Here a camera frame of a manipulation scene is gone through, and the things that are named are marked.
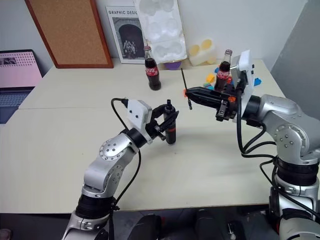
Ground purple round dish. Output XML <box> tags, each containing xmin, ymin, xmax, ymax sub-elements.
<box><xmin>163</xmin><ymin>60</ymin><xmax>182</xmax><ymax>71</ymax></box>

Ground long dark metal bit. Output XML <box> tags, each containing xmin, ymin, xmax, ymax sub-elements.
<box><xmin>180</xmin><ymin>67</ymin><xmax>194</xmax><ymax>111</ymax></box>

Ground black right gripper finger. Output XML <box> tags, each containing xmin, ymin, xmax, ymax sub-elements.
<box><xmin>185</xmin><ymin>86</ymin><xmax>224</xmax><ymax>98</ymax></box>
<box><xmin>187</xmin><ymin>93</ymin><xmax>224</xmax><ymax>109</ymax></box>

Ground cork board wooden frame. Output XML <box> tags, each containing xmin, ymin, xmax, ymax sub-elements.
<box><xmin>24</xmin><ymin>0</ymin><xmax>115</xmax><ymax>69</ymax></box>

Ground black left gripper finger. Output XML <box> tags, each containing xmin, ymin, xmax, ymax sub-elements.
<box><xmin>159</xmin><ymin>111</ymin><xmax>180</xmax><ymax>133</ymax></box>
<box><xmin>149</xmin><ymin>104</ymin><xmax>168</xmax><ymax>124</ymax></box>

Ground white foam block yellow discs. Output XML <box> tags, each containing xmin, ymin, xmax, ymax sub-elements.
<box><xmin>188</xmin><ymin>38</ymin><xmax>217</xmax><ymax>67</ymax></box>

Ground white moulded foam packaging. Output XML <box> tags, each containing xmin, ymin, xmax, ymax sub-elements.
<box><xmin>133</xmin><ymin>0</ymin><xmax>187</xmax><ymax>64</ymax></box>

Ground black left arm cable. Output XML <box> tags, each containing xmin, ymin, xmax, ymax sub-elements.
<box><xmin>108</xmin><ymin>97</ymin><xmax>143</xmax><ymax>240</ymax></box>

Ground dark rounded shape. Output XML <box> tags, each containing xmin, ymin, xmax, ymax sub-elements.
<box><xmin>126</xmin><ymin>213</ymin><xmax>164</xmax><ymax>240</ymax></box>
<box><xmin>194</xmin><ymin>208</ymin><xmax>221</xmax><ymax>240</ymax></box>

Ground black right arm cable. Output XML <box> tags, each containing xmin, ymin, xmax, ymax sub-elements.
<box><xmin>234</xmin><ymin>78</ymin><xmax>317</xmax><ymax>222</ymax></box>

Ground glass cola bottle red label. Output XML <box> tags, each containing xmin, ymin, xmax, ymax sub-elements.
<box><xmin>214</xmin><ymin>48</ymin><xmax>235</xmax><ymax>94</ymax></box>
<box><xmin>143</xmin><ymin>45</ymin><xmax>162</xmax><ymax>92</ymax></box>

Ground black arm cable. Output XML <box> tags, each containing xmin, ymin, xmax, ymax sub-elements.
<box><xmin>234</xmin><ymin>78</ymin><xmax>317</xmax><ymax>222</ymax></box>
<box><xmin>108</xmin><ymin>97</ymin><xmax>143</xmax><ymax>240</ymax></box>

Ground graphic design poster book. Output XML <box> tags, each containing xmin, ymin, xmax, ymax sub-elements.
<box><xmin>105</xmin><ymin>5</ymin><xmax>149</xmax><ymax>65</ymax></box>

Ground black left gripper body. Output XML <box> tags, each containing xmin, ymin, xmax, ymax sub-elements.
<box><xmin>145</xmin><ymin>116</ymin><xmax>166</xmax><ymax>142</ymax></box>

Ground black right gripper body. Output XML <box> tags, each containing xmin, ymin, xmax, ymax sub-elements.
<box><xmin>215</xmin><ymin>82</ymin><xmax>242</xmax><ymax>123</ymax></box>

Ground open laptop computer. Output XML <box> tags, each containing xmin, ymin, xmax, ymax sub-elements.
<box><xmin>0</xmin><ymin>48</ymin><xmax>44</xmax><ymax>125</ymax></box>

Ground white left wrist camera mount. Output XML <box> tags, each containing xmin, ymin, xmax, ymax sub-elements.
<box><xmin>125</xmin><ymin>99</ymin><xmax>154</xmax><ymax>146</ymax></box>

